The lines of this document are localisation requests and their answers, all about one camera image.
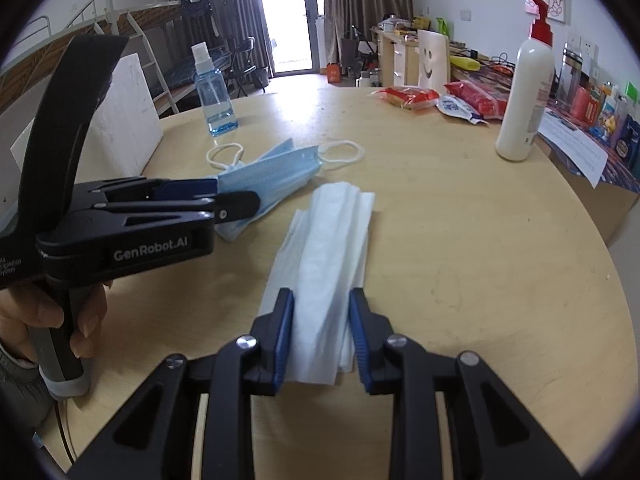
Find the steel thermos bottle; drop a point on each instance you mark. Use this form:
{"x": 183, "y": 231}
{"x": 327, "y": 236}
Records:
{"x": 570, "y": 73}

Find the white foam box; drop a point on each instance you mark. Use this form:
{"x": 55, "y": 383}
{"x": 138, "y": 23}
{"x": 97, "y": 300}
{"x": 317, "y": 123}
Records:
{"x": 123, "y": 134}

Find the white blue snack packet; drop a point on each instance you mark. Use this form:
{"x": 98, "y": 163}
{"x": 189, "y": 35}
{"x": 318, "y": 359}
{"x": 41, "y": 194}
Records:
{"x": 454, "y": 107}

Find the black folding chair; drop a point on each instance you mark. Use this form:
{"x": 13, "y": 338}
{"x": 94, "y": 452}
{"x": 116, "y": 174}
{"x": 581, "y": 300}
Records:
{"x": 243, "y": 69}

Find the wooden desk with drawers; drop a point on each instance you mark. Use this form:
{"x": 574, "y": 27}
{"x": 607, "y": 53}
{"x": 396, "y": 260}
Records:
{"x": 398, "y": 58}

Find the white paper sheet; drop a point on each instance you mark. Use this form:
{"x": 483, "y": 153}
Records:
{"x": 586, "y": 154}

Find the wooden smiley chair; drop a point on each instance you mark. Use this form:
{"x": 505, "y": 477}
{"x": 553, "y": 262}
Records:
{"x": 434, "y": 64}

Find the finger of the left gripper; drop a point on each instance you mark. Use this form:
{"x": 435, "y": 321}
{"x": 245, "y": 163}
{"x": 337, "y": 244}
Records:
{"x": 235, "y": 206}
{"x": 186, "y": 189}

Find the blue spray bottle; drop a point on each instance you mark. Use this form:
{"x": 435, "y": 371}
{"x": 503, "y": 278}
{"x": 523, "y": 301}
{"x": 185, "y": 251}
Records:
{"x": 213, "y": 93}

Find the glass balcony door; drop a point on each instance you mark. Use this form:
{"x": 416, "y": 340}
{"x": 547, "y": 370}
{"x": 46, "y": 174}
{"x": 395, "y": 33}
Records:
{"x": 294, "y": 31}

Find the white tissue stack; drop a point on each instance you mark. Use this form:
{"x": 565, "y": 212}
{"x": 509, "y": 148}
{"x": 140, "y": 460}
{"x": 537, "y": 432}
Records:
{"x": 322, "y": 258}

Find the metal bunk bed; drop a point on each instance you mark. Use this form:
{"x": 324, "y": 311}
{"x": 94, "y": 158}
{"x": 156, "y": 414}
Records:
{"x": 97, "y": 17}

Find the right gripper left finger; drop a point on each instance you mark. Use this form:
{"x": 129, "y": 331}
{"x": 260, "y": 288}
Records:
{"x": 152, "y": 435}

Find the person's left hand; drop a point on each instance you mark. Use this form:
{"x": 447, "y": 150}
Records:
{"x": 25, "y": 306}

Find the white lotion pump bottle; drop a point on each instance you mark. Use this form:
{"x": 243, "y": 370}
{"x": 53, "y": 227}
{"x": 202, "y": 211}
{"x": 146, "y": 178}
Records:
{"x": 530, "y": 89}

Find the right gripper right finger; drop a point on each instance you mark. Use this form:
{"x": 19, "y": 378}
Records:
{"x": 492, "y": 435}

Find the yellow banana toy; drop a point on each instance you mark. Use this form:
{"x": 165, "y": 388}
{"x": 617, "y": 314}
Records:
{"x": 464, "y": 63}

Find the red wrapped package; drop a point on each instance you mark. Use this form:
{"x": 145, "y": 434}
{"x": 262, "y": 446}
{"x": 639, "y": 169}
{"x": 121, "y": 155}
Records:
{"x": 489, "y": 101}

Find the red snack packet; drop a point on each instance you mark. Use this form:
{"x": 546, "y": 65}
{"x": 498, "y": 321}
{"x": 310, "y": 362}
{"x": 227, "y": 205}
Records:
{"x": 408, "y": 97}

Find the orange jug on floor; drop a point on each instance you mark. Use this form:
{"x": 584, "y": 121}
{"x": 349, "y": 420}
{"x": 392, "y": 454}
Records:
{"x": 333, "y": 73}

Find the blue face mask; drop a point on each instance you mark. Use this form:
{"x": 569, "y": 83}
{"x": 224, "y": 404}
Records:
{"x": 277, "y": 174}

